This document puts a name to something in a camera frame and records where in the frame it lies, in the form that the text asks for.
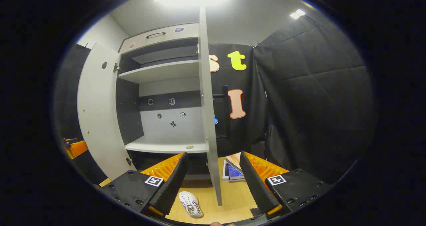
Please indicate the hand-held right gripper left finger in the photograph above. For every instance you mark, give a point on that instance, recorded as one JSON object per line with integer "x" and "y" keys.
{"x": 173, "y": 182}

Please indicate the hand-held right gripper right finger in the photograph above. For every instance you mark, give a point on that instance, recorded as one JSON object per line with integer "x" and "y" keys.
{"x": 254, "y": 182}

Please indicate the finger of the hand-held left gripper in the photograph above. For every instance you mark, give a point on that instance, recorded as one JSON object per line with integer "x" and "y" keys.
{"x": 78, "y": 148}

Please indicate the white striped canvas shoe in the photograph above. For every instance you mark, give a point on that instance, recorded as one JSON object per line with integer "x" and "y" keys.
{"x": 190, "y": 204}

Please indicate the grey cabinet door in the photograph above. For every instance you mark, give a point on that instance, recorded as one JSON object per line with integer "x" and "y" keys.
{"x": 208, "y": 103}
{"x": 100, "y": 112}

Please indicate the grey shoe cabinet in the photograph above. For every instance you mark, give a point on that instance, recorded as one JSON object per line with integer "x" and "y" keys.
{"x": 166, "y": 126}

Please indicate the black backdrop cloth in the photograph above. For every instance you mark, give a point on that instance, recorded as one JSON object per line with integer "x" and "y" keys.
{"x": 316, "y": 103}

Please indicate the small ceiling light panel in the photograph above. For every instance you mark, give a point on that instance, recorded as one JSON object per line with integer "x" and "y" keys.
{"x": 297, "y": 13}

